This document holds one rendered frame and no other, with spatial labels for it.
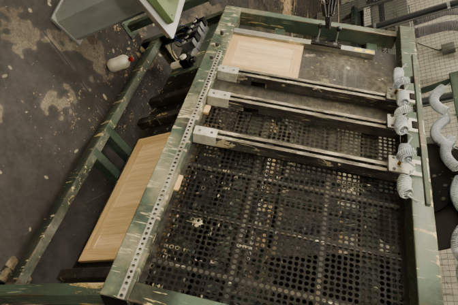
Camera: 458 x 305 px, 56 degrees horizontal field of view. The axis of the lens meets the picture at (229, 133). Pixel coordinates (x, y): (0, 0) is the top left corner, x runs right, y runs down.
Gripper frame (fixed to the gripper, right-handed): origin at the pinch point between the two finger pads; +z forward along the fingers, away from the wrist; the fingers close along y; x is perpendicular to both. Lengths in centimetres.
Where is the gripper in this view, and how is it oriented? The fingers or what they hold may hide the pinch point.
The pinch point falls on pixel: (328, 22)
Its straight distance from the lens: 262.0
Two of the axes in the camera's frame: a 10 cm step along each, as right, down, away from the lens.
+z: 0.8, 8.7, 4.9
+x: -6.1, -3.4, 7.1
